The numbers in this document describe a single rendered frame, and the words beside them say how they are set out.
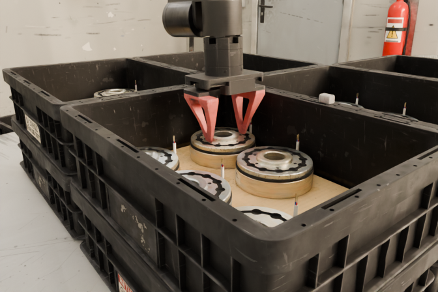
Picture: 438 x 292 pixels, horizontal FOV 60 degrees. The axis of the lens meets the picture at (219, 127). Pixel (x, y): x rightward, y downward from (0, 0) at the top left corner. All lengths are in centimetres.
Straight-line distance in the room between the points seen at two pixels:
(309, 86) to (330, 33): 292
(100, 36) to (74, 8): 38
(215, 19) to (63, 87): 52
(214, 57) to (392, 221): 31
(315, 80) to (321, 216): 62
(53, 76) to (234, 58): 52
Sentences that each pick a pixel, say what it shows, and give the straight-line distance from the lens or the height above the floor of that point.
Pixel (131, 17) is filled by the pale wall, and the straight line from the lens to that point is 441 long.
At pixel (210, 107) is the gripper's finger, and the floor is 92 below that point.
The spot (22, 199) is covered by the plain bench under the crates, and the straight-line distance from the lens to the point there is 83.
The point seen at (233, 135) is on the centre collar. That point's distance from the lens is 58.
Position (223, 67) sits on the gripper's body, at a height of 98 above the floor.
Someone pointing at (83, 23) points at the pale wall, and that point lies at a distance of 409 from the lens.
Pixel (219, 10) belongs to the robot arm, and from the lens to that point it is 53.
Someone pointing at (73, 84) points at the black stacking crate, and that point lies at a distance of 97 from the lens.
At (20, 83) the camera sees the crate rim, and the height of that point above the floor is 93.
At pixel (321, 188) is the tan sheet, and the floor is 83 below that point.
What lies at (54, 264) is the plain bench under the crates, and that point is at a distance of 63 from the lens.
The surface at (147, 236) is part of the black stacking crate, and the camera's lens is 38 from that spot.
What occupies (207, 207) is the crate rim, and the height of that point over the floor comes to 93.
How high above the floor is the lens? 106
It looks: 18 degrees down
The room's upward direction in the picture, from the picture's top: straight up
